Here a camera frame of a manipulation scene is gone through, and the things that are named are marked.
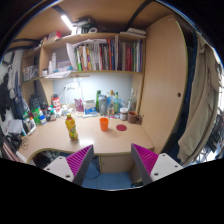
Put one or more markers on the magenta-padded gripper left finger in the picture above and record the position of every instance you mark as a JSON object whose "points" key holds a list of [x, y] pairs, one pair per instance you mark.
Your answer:
{"points": [[63, 166]]}

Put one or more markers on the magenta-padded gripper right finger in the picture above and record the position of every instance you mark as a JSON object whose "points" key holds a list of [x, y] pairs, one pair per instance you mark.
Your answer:
{"points": [[156, 165]]}

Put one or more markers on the yellow juice drink bottle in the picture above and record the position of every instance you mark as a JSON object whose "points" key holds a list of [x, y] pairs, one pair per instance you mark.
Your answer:
{"points": [[71, 126]]}

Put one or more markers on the flat round red coaster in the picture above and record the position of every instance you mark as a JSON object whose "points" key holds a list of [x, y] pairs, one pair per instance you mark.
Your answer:
{"points": [[121, 127]]}

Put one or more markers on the brown ceramic mug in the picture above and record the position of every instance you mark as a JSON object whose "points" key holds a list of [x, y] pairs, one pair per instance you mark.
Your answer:
{"points": [[133, 117]]}

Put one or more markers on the orange plastic cup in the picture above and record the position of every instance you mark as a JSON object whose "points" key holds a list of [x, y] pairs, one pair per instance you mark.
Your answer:
{"points": [[104, 124]]}

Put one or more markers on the white-lidded jar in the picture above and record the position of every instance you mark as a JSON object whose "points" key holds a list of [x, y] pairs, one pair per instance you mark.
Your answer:
{"points": [[123, 113]]}

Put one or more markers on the magenta snack pouch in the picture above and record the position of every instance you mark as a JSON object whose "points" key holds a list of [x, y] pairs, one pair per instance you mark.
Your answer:
{"points": [[79, 105]]}

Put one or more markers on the clear plastic bottle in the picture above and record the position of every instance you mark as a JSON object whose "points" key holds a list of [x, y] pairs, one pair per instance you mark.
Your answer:
{"points": [[132, 100]]}

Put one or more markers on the grey tumbler bottle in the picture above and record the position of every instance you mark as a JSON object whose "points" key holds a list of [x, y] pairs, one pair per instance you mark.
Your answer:
{"points": [[102, 105]]}

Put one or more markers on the beige hanging coat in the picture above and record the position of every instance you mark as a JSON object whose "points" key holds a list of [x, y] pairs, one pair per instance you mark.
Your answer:
{"points": [[200, 106]]}

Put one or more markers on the white desk lamp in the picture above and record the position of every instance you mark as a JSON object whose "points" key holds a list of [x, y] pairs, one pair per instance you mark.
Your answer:
{"points": [[78, 93]]}

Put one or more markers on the green tall bottle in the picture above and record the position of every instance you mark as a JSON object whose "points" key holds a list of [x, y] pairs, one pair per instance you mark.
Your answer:
{"points": [[98, 100]]}

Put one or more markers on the tall wooden wardrobe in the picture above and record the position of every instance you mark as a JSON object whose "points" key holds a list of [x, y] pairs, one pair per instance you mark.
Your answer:
{"points": [[163, 83]]}

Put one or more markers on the ceiling light tube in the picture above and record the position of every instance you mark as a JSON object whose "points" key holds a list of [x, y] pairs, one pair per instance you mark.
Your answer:
{"points": [[67, 22]]}

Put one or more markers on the wooden wall shelf unit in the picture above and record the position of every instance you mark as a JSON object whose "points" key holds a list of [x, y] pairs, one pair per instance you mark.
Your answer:
{"points": [[86, 53]]}

